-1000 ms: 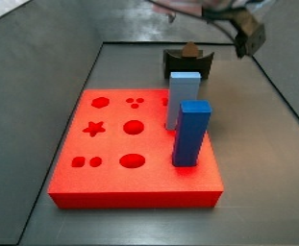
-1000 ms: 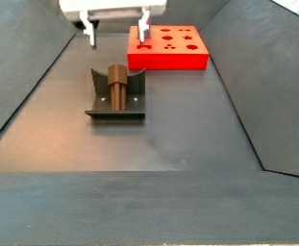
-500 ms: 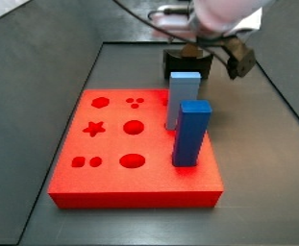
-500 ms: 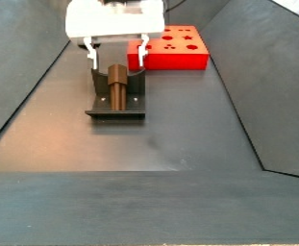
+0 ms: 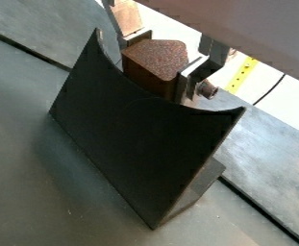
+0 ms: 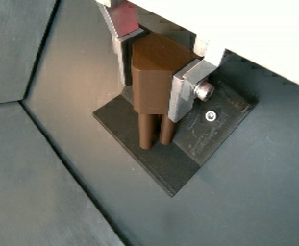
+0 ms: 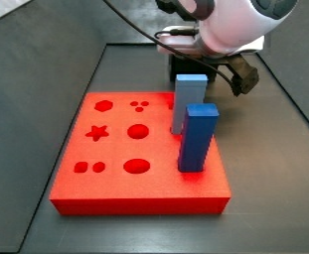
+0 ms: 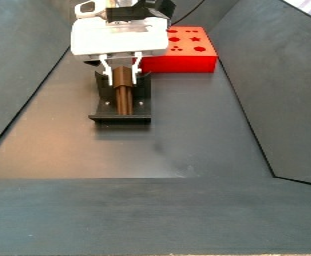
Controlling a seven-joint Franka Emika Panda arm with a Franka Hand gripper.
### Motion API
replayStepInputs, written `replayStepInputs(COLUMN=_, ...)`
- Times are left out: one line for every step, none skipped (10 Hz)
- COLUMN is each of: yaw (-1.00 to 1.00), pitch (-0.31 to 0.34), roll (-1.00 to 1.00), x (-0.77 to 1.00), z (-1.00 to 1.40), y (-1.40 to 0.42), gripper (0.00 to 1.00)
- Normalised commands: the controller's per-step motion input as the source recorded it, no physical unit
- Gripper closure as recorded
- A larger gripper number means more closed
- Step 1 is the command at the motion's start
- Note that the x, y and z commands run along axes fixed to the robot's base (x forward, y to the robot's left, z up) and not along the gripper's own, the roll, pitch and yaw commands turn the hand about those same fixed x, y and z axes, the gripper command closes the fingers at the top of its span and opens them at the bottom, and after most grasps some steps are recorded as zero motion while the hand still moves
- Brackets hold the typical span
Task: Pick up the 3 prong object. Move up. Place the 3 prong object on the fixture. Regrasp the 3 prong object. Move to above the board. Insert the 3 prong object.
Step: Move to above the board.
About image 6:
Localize brown three prong object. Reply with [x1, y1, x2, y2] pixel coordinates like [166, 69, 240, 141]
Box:
[131, 33, 197, 149]

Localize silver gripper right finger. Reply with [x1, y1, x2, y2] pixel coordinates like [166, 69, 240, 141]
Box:
[169, 59, 217, 122]

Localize black curved fixture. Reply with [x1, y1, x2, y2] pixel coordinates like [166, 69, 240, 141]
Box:
[94, 73, 256, 196]

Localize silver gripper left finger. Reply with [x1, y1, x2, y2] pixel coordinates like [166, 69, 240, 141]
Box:
[97, 0, 145, 86]

